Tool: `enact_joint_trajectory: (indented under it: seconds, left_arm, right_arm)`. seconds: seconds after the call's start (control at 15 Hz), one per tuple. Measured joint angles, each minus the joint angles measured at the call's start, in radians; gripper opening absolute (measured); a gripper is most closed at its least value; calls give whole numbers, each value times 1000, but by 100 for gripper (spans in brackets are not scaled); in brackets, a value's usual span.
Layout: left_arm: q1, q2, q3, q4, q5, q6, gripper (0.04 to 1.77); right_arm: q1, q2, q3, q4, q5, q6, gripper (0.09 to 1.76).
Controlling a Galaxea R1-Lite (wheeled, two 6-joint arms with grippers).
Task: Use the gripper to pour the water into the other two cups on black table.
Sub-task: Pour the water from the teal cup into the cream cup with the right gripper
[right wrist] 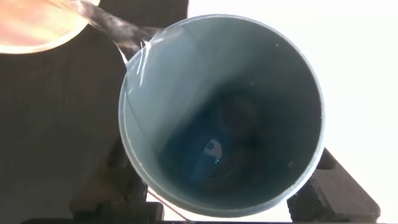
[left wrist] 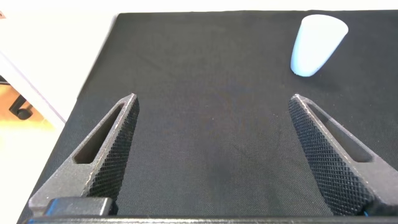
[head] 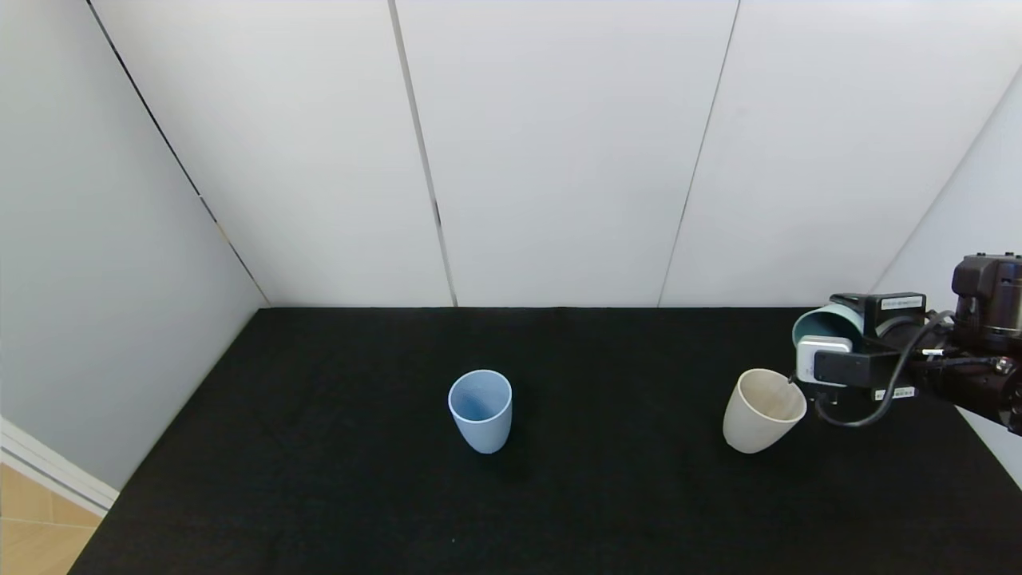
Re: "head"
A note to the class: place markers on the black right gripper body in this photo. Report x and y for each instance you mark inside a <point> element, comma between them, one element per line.
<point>896,306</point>

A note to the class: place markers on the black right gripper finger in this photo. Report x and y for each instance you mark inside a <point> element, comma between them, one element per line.
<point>861,303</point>

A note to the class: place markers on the teal plastic cup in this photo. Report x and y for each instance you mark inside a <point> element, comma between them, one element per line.
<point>838,323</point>

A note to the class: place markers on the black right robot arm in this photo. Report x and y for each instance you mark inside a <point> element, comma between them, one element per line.
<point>990,383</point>

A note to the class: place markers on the beige plastic cup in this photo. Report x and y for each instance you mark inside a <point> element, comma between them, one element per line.
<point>746,431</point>

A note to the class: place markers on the light blue plastic cup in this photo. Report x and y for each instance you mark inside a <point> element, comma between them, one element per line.
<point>481,427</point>

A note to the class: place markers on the black table cloth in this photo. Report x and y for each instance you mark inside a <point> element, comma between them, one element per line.
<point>319,439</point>

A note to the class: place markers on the white baseboard strip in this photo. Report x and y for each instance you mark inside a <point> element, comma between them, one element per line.
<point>56,471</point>

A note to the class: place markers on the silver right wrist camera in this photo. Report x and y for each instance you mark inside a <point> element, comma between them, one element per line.
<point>822,355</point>

